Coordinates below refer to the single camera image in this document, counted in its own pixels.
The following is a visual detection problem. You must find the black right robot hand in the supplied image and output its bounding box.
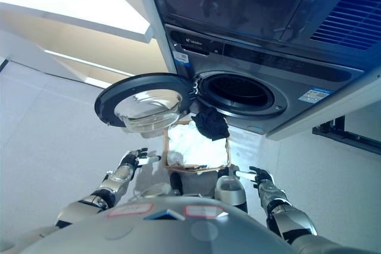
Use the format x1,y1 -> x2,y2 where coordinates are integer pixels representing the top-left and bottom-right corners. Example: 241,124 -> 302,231
235,166 -> 273,190

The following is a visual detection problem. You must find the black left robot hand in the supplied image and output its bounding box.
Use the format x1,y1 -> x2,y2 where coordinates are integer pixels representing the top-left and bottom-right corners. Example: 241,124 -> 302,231
121,147 -> 163,168

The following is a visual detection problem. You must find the black garment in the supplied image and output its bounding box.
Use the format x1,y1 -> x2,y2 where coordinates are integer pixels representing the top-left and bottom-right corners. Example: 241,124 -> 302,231
190,107 -> 230,142

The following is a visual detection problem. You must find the brown woven laundry basket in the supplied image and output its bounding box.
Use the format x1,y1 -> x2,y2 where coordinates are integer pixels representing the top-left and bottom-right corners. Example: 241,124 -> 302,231
162,119 -> 232,174

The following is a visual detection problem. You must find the white clothes pile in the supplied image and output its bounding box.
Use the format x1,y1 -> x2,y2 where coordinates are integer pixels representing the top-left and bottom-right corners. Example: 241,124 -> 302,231
166,123 -> 230,169

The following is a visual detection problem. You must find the grey front-load washing machine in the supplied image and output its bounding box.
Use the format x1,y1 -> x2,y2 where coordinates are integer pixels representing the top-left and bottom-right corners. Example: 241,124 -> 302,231
164,23 -> 366,136

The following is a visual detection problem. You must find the silver right robot leg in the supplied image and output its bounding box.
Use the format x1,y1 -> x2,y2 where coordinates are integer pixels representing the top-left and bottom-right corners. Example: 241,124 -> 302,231
214,175 -> 248,214

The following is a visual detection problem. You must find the silver robot leg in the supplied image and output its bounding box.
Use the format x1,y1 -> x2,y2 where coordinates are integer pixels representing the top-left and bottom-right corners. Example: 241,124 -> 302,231
133,181 -> 174,200
214,175 -> 248,214

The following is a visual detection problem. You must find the silver left robot leg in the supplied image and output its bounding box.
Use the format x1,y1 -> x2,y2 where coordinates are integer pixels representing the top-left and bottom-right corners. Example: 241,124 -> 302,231
133,181 -> 174,200

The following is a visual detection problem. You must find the black left robot foot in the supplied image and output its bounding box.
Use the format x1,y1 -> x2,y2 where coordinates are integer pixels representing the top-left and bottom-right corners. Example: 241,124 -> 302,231
168,173 -> 183,197

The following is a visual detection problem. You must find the red bordered white label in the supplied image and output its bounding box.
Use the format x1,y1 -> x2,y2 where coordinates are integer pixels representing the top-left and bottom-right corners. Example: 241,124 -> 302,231
107,202 -> 154,218
183,204 -> 227,217

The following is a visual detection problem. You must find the blue square torso marker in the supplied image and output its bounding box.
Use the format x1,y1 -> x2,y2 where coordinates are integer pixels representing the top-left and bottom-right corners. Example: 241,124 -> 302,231
143,209 -> 185,221

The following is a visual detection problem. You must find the round glass washer door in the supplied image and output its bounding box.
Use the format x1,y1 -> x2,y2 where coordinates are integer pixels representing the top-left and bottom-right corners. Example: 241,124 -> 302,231
94,72 -> 197,139

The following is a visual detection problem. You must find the grey robot torso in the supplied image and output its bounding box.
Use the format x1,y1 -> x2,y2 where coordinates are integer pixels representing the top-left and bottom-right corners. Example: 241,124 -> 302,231
16,196 -> 298,254

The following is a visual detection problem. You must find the blue white energy sticker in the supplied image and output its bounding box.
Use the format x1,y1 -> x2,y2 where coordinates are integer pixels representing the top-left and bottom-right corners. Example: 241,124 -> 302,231
299,86 -> 333,103

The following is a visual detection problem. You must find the barcode sticker with blue edge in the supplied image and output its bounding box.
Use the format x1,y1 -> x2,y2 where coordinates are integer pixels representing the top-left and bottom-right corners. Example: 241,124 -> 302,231
173,51 -> 191,67

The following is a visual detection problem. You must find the white open shelf unit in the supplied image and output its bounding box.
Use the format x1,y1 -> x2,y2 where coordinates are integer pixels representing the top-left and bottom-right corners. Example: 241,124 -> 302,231
0,0 -> 179,88

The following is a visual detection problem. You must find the dark stacked dryer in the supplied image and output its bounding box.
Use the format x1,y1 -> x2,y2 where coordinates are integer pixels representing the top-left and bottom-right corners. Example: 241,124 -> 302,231
145,0 -> 381,55

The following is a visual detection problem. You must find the black metal rail frame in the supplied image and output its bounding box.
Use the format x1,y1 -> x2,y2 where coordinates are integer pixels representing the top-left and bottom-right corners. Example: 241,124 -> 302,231
311,115 -> 381,156

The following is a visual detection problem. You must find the white appliance cabinet frame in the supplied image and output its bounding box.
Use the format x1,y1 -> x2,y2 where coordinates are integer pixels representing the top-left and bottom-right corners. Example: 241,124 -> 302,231
144,0 -> 381,140

